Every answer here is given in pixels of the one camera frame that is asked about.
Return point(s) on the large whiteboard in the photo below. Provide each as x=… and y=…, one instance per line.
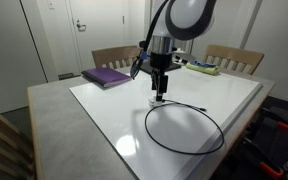
x=117, y=116

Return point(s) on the wooden slat-back chair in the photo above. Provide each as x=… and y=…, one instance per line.
x=0, y=140
x=117, y=51
x=234, y=53

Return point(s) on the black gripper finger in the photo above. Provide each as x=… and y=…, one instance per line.
x=163, y=85
x=154, y=83

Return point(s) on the white door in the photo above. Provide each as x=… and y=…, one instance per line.
x=100, y=33

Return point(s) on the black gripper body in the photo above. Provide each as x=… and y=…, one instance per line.
x=160, y=61

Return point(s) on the blue cloth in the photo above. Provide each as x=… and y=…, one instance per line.
x=205, y=64

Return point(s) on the yellow cloth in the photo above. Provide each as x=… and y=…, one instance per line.
x=204, y=70

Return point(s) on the purple notebook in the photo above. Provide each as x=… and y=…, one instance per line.
x=105, y=76

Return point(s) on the white charger block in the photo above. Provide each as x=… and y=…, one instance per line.
x=152, y=104

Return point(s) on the small white light switch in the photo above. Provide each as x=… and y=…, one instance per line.
x=51, y=4

